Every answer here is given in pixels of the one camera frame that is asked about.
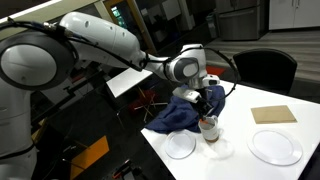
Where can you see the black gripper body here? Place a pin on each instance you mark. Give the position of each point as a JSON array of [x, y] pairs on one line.
[[204, 105]]

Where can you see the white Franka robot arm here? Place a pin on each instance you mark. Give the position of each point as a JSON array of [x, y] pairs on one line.
[[100, 36]]

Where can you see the white mug with brown base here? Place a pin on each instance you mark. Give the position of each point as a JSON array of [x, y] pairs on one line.
[[210, 131]]

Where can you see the blue knitted cloth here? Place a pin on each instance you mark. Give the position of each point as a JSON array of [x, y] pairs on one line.
[[180, 113]]

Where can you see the thin metal chair legs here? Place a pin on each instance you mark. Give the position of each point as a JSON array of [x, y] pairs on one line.
[[150, 103]]

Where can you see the tan square pad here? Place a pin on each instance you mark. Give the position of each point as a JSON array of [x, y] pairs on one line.
[[273, 114]]

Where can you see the black chair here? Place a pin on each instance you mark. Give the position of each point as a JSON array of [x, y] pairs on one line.
[[266, 70]]

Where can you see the large clear plate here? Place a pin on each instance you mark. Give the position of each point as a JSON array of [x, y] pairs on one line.
[[275, 146]]

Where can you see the white side table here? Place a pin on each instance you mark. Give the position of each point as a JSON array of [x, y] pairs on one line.
[[128, 81]]

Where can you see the grey trash bin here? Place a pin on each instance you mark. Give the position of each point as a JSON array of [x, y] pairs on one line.
[[211, 25]]

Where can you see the stainless steel fridge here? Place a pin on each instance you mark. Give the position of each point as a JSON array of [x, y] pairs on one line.
[[238, 20]]

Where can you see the black robot table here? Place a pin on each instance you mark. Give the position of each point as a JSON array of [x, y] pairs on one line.
[[100, 133]]

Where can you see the tall white cabinet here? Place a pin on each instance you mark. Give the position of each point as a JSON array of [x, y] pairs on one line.
[[293, 13]]

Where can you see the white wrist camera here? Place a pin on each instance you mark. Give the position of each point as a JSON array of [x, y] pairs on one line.
[[186, 94]]

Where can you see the wooden door frame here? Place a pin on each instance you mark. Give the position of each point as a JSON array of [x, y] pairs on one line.
[[140, 23]]

